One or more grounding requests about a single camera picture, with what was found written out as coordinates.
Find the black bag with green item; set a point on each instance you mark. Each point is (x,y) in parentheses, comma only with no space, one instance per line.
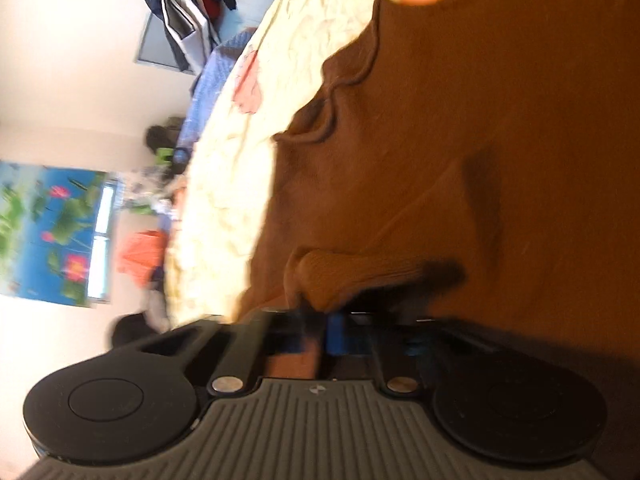
(164,138)

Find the brown knit sweater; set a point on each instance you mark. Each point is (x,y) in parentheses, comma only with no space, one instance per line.
(485,155)

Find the yellow floral bed quilt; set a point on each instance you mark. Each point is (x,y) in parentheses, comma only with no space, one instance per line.
(227,182)

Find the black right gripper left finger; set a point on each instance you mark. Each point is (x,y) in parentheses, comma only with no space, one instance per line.
(230,359)

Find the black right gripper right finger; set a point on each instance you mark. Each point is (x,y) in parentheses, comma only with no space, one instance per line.
(413,357)

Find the lotus flower wall poster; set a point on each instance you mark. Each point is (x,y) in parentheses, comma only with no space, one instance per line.
(57,228)

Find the black garment heap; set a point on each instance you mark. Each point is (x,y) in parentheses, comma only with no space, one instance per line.
(130,328)

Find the orange plastic bag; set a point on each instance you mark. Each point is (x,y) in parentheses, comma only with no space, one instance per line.
(142,254)

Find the blue quilted blanket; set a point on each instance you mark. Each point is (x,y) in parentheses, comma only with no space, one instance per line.
(206,91)

